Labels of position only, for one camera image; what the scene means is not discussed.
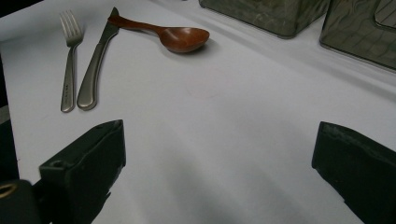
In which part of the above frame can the clear plastic bin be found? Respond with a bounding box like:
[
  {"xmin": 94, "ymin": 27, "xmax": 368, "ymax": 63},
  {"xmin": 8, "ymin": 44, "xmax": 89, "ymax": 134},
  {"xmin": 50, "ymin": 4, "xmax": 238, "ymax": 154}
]
[
  {"xmin": 198, "ymin": 0, "xmax": 332, "ymax": 40},
  {"xmin": 318, "ymin": 0, "xmax": 396, "ymax": 72}
]

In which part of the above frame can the metal fork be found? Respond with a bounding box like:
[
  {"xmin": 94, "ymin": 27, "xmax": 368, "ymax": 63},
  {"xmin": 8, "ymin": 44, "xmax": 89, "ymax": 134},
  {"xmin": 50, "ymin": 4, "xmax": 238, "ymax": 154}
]
[{"xmin": 59, "ymin": 9, "xmax": 85, "ymax": 114}]

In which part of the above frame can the metal table knife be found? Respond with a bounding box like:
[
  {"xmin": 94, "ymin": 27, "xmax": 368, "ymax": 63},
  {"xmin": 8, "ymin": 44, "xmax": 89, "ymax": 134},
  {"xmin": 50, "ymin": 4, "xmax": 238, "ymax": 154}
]
[{"xmin": 76, "ymin": 7, "xmax": 121, "ymax": 112}]

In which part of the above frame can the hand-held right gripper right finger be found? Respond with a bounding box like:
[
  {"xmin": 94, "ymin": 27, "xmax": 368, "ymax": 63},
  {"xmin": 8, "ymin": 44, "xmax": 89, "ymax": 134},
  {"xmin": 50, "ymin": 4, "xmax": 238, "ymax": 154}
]
[{"xmin": 311, "ymin": 120, "xmax": 396, "ymax": 224}]

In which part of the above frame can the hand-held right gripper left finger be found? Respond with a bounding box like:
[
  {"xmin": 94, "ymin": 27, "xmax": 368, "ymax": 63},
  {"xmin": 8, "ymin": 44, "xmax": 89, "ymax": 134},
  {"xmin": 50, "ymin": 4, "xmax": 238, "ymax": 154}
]
[{"xmin": 38, "ymin": 119, "xmax": 127, "ymax": 224}]

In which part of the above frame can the brown wooden spoon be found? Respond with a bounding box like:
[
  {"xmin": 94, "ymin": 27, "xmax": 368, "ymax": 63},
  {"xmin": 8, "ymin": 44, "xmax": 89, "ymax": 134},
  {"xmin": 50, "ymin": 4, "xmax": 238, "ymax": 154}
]
[{"xmin": 106, "ymin": 14, "xmax": 211, "ymax": 54}]

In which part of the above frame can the white table mat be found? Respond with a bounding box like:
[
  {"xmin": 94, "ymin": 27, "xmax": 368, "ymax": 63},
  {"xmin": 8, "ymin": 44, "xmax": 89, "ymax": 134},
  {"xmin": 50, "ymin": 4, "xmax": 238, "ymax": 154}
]
[{"xmin": 0, "ymin": 0, "xmax": 396, "ymax": 224}]

